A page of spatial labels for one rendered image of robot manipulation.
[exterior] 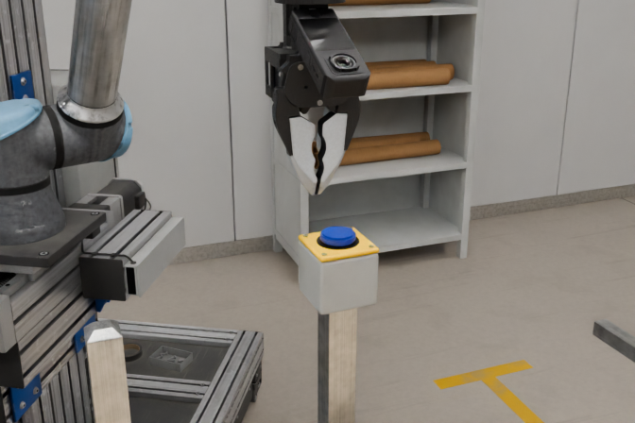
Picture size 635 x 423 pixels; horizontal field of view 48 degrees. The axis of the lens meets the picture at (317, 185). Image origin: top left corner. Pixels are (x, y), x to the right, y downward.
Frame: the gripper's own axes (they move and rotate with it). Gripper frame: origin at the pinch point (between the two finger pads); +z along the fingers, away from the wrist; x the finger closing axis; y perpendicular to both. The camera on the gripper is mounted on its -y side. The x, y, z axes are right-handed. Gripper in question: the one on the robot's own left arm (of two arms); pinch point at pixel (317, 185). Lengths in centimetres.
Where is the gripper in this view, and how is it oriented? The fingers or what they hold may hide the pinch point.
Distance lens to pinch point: 76.3
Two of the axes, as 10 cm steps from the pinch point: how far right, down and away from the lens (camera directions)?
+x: -9.5, 1.1, -3.1
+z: 0.0, 9.5, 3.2
